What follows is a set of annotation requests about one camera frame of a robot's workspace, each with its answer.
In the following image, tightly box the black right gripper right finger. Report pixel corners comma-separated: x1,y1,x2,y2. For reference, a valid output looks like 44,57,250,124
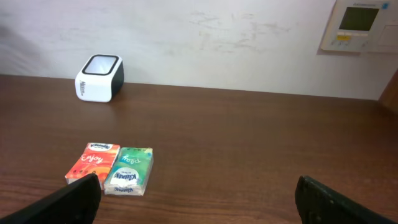
295,175,395,224

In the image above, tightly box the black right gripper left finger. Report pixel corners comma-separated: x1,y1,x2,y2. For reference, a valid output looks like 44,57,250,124
1,174,101,224

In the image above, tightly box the orange tissue pack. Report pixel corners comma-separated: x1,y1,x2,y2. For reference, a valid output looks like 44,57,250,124
65,142,121,190

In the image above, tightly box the green tissue pack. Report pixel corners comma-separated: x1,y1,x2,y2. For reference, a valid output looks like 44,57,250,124
104,147,154,196

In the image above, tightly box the white barcode scanner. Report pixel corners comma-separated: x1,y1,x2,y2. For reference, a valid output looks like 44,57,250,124
75,54,124,103

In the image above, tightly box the white wall control panel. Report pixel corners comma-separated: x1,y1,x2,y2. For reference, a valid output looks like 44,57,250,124
320,0,397,54

